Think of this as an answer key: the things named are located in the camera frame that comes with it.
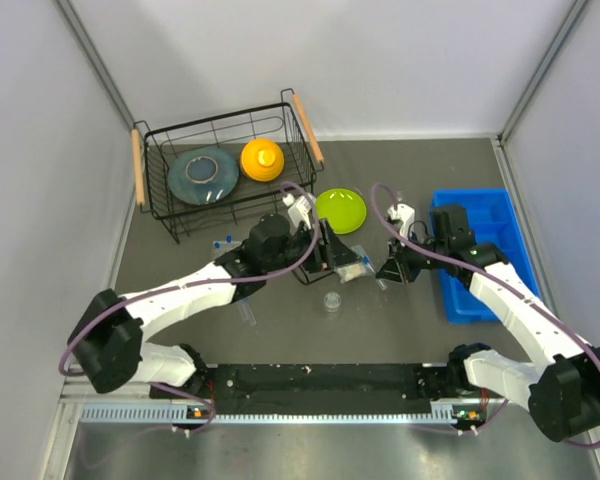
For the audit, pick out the black wire basket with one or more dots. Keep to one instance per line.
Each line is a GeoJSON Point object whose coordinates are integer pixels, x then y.
{"type": "Point", "coordinates": [155, 149]}

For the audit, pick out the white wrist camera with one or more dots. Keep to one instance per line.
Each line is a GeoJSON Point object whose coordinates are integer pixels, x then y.
{"type": "Point", "coordinates": [402, 217]}
{"type": "Point", "coordinates": [299, 209]}

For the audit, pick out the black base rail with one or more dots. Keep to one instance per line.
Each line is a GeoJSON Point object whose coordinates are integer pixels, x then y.
{"type": "Point", "coordinates": [326, 389]}

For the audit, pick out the black wire stand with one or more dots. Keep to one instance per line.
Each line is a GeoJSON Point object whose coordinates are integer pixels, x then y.
{"type": "Point", "coordinates": [308, 277]}

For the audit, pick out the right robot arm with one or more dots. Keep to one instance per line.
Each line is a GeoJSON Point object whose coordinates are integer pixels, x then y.
{"type": "Point", "coordinates": [559, 384]}

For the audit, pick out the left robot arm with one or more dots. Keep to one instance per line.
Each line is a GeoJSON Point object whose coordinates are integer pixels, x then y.
{"type": "Point", "coordinates": [111, 341]}

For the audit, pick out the lime green plate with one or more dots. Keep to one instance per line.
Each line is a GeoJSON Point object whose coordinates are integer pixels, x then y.
{"type": "Point", "coordinates": [344, 209]}

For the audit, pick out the clear tube rack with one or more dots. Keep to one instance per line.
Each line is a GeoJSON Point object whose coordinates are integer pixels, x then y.
{"type": "Point", "coordinates": [224, 248]}

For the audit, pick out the small clear round dish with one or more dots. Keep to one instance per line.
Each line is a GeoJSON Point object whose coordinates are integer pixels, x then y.
{"type": "Point", "coordinates": [332, 302]}

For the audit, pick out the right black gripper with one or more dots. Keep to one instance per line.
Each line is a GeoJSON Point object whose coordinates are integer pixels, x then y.
{"type": "Point", "coordinates": [391, 270]}

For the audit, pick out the orange ribbed bowl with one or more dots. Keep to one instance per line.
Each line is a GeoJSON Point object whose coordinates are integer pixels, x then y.
{"type": "Point", "coordinates": [262, 160]}

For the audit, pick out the blue ceramic plate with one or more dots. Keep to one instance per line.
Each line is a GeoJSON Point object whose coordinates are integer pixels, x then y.
{"type": "Point", "coordinates": [203, 176]}

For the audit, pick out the clear plastic bag with contents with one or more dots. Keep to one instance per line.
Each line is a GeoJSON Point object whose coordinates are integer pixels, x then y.
{"type": "Point", "coordinates": [361, 267]}

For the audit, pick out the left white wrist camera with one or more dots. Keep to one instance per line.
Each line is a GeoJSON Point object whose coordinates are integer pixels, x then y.
{"type": "Point", "coordinates": [299, 209]}

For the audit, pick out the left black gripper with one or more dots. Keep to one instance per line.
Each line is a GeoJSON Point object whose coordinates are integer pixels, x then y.
{"type": "Point", "coordinates": [333, 253]}

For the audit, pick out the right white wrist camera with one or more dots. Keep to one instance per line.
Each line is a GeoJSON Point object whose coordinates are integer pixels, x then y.
{"type": "Point", "coordinates": [402, 217]}

